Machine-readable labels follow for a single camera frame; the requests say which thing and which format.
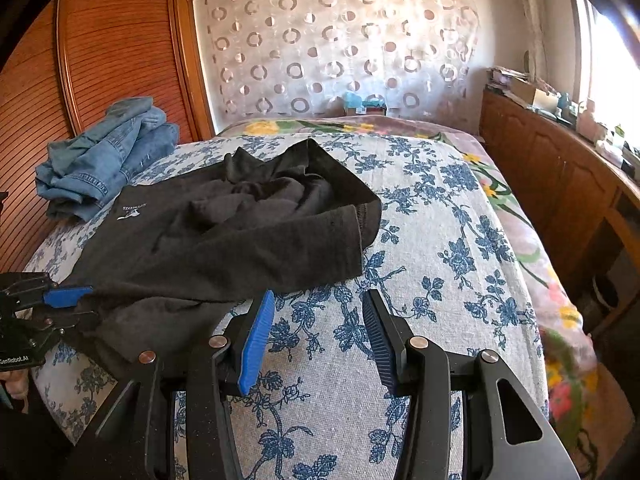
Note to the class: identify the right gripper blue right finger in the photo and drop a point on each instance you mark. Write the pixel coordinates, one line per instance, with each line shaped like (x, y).
(505, 435)

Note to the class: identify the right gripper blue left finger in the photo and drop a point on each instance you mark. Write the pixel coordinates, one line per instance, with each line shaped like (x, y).
(131, 436)

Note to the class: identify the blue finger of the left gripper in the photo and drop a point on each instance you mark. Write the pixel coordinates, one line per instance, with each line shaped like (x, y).
(65, 297)

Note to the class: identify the black pants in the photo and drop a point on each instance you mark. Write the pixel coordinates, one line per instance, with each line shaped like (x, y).
(171, 259)

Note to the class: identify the blue floral bed cover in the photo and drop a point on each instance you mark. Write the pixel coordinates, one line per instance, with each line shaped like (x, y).
(318, 409)

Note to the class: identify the folded blue jeans bottom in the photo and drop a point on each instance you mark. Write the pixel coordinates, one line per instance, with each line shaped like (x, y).
(94, 178)

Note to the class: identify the folded blue jeans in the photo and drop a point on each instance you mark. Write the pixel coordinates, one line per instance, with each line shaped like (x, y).
(94, 178)
(126, 114)

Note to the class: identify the folded blue jeans top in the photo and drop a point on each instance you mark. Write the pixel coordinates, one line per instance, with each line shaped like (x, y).
(126, 114)

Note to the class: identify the colourful flower blanket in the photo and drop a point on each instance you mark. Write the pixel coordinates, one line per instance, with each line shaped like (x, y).
(571, 363)

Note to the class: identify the cardboard box with items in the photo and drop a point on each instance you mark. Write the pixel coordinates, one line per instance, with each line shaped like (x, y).
(356, 105)

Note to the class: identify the long wooden cabinet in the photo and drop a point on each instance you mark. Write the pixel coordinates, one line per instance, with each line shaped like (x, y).
(585, 210)

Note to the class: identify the wooden wardrobe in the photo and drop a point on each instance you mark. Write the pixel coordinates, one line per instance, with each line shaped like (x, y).
(76, 59)

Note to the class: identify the beige box on cabinet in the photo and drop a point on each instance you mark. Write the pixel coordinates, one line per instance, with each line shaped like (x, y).
(533, 96)

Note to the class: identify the sheer circle pattern curtain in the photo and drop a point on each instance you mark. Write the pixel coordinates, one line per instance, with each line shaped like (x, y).
(268, 59)

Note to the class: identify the window with wooden frame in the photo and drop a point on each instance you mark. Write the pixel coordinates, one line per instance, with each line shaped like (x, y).
(608, 76)

